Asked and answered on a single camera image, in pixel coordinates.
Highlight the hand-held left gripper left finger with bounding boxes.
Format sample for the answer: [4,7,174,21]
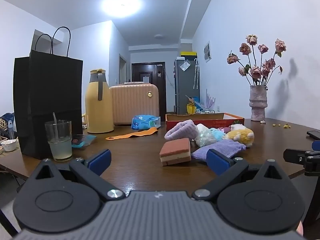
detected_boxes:
[35,149,126,201]

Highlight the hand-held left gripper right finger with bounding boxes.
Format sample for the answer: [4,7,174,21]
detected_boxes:
[192,149,288,202]

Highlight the purple towel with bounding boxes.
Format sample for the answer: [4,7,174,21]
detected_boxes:
[191,140,247,161]

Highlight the blue plush toy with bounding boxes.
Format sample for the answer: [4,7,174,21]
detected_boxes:
[209,128,227,142]

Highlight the iridescent white soft toy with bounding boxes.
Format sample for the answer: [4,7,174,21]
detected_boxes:
[195,124,216,147]

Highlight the yellow and white plush toy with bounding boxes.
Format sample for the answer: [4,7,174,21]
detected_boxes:
[224,127,255,147]

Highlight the brown and cream sponge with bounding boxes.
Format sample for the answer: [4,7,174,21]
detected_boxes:
[159,138,192,166]

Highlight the red cardboard box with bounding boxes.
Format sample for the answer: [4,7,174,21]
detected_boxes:
[165,112,245,133]

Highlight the lavender fluffy cloth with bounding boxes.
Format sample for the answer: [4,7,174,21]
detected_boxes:
[164,120,198,142]

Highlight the blue flat packet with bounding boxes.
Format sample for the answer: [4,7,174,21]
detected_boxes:
[71,134,97,148]

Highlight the glass cup with drink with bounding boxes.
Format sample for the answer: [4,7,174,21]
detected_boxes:
[45,120,73,162]

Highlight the yellow thermos jug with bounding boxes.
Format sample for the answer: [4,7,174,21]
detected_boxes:
[85,68,115,134]

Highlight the blue wet wipes pack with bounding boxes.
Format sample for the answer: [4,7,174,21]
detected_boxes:
[131,115,161,131]

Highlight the clear drinking straw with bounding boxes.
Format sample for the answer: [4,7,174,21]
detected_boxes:
[52,112,59,140]

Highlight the purple decorative flower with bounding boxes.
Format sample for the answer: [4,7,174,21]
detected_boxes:
[201,89,217,111]

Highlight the peach ribbed suitcase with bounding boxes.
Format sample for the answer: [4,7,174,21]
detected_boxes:
[109,82,160,126]

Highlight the pink textured vase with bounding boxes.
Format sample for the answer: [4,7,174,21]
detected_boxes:
[249,85,268,122]

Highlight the black paper bag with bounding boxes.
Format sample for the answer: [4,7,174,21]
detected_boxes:
[13,26,84,160]

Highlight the grey fridge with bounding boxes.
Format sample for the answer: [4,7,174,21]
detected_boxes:
[174,59,200,116]

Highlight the dark brown door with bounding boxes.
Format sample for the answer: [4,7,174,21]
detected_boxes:
[131,62,167,116]

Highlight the light side door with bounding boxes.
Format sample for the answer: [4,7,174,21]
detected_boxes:
[119,53,128,84]

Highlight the folded umbrella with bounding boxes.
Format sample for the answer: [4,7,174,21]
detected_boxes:
[193,58,200,89]

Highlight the white small bowl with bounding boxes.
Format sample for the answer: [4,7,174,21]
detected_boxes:
[1,139,17,152]

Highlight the dried pink roses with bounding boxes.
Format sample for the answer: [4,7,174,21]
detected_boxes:
[227,34,287,87]

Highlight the dark blue bag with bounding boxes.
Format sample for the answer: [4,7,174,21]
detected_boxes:
[0,112,15,132]

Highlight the round ceiling lamp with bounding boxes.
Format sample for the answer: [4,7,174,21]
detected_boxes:
[101,0,143,18]

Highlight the orange strap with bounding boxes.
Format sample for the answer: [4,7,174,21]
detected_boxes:
[105,127,159,141]

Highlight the wall picture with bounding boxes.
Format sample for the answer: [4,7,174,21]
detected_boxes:
[203,40,212,63]

